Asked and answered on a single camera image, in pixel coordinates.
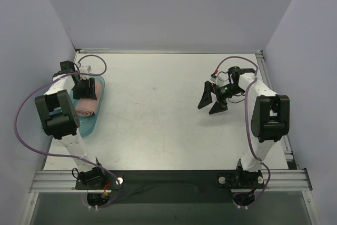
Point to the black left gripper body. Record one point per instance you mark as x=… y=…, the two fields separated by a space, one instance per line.
x=86 y=91

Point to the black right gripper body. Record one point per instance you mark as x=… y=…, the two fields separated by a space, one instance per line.
x=214 y=94

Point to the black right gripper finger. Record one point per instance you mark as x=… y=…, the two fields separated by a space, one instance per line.
x=206 y=98
x=217 y=108

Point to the pink terry towel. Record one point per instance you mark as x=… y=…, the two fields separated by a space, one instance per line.
x=89 y=107

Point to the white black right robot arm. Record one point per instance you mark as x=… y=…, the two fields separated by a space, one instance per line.
x=249 y=165

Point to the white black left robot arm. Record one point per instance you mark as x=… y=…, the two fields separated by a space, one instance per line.
x=87 y=165

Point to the teal translucent plastic tray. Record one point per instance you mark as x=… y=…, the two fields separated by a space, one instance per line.
x=56 y=109

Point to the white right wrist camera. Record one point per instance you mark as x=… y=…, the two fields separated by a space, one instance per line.
x=213 y=78

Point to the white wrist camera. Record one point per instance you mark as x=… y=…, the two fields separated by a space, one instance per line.
x=213 y=78
x=85 y=69

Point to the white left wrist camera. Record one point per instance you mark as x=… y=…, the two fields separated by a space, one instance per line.
x=85 y=69

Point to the silver aluminium back rail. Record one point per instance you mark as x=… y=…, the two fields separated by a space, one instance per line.
x=92 y=50

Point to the silver aluminium rail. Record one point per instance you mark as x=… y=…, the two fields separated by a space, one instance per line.
x=275 y=180
x=271 y=114
x=92 y=50

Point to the silver aluminium right rail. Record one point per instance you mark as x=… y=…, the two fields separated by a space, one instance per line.
x=271 y=114

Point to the silver aluminium front rail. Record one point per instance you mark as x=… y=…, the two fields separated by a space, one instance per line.
x=275 y=180

